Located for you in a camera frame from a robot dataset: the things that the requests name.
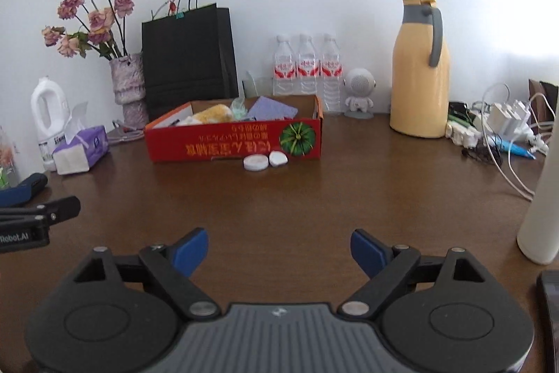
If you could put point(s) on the purple white textured vase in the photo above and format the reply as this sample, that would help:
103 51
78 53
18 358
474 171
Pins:
126 80

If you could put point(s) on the iridescent plastic bag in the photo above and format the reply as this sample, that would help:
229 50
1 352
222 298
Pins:
238 108

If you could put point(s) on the grey glass cup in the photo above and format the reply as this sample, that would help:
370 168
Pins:
262 87

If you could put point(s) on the white charger adapter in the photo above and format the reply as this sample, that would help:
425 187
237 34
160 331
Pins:
523 115
501 117

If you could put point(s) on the white robot speaker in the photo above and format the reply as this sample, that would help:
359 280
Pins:
360 82

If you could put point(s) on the white detergent bottle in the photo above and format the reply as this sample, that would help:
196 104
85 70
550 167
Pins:
48 87

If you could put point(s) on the red label water bottle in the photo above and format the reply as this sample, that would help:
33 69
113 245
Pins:
307 67
331 69
284 67

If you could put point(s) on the black paper bag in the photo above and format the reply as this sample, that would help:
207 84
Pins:
187 58

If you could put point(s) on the purple linen pouch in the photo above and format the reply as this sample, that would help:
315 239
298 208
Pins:
270 108

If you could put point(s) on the red cardboard box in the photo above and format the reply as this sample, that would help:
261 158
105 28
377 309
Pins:
209 145

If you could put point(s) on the yellow thermos jug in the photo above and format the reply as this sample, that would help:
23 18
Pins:
419 93

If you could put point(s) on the blue pen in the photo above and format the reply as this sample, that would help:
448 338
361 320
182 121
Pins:
515 148

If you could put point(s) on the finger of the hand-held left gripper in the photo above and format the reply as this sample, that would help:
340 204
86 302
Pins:
52 211
22 190

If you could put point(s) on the white cylindrical container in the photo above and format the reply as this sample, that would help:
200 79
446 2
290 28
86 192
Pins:
541 215

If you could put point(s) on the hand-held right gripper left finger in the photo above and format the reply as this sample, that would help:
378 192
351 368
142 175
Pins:
190 250

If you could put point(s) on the power strip with chargers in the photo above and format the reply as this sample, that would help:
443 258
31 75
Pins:
515 180

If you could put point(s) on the white bottle cap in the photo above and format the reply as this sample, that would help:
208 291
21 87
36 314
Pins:
256 163
278 159

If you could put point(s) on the purple tissue pack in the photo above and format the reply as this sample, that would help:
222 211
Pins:
83 145

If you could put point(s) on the yellow white plush toy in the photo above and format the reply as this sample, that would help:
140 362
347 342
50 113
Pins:
214 113

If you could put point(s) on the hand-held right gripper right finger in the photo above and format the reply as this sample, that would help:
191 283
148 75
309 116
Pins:
369 253

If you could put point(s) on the black earphones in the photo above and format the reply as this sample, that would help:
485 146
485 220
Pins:
480 154

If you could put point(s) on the dried pink flower bouquet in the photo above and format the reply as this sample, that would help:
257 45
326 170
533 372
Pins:
98 19

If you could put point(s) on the white power strip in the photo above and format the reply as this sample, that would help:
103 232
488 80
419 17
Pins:
463 135

